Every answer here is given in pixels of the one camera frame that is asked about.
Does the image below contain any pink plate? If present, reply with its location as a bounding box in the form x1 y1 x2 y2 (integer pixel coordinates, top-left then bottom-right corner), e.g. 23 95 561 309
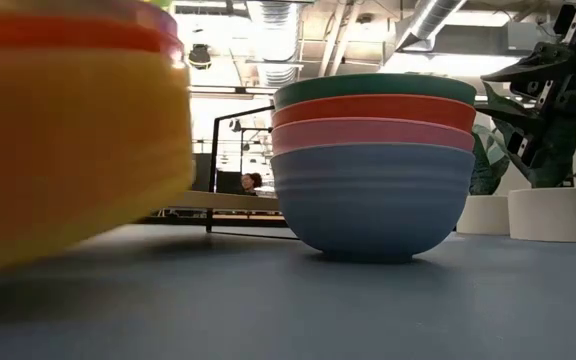
270 116 477 157

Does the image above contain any silver spiral air duct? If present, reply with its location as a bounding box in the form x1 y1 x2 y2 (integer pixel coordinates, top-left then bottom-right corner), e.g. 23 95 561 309
394 0 470 52

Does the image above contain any wooden shelf with black frame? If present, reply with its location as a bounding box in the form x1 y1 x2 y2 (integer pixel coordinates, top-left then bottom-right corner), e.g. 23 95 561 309
170 104 300 240

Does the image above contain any silver flexible air duct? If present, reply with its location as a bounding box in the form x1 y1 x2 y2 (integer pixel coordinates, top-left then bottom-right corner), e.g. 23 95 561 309
254 0 301 89

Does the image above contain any person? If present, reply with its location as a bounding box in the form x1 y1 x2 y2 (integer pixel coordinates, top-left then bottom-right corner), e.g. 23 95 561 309
239 171 265 197

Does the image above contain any yellow translucent plastic bowl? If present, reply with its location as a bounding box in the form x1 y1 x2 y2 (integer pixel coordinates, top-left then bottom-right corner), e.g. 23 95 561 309
0 47 195 277

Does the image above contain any orange translucent plastic bowl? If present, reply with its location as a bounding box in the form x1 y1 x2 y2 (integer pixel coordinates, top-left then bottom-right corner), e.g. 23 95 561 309
0 12 186 65

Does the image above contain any orange-red matte bowl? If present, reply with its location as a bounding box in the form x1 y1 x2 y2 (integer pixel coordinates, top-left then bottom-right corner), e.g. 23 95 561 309
271 94 478 134

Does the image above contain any black ceiling lamp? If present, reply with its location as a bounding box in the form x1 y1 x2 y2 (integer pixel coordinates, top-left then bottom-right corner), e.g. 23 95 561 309
187 43 214 71

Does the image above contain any blue matte bowl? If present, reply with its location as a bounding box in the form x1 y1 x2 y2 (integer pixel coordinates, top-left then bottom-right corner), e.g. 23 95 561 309
269 142 477 264

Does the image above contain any snake plant in white pot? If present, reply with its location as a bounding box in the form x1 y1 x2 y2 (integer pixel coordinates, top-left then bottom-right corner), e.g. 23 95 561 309
477 82 576 244
455 123 512 237

